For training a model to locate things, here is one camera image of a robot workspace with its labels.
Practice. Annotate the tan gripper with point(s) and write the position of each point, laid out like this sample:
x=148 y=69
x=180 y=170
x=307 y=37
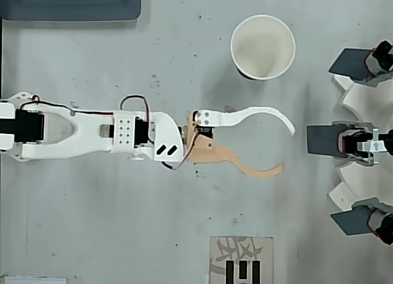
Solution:
x=201 y=145

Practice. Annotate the black paper cup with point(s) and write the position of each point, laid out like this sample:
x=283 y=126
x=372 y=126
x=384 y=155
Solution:
x=261 y=47

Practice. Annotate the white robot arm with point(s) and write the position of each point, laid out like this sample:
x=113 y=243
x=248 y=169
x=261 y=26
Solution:
x=86 y=133

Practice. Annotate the dark grey flat panel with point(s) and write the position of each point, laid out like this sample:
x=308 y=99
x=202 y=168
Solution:
x=350 y=221
x=322 y=141
x=347 y=64

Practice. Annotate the silver black pump unit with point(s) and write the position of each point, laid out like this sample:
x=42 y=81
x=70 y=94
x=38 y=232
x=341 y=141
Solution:
x=380 y=58
x=353 y=142
x=382 y=225

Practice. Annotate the printed cardboard card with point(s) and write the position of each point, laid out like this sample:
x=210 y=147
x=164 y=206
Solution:
x=221 y=265

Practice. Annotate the white dispenser machine base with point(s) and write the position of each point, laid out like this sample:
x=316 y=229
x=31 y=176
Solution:
x=359 y=99

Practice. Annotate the dark blue tray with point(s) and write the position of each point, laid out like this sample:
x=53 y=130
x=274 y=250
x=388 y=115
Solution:
x=61 y=7

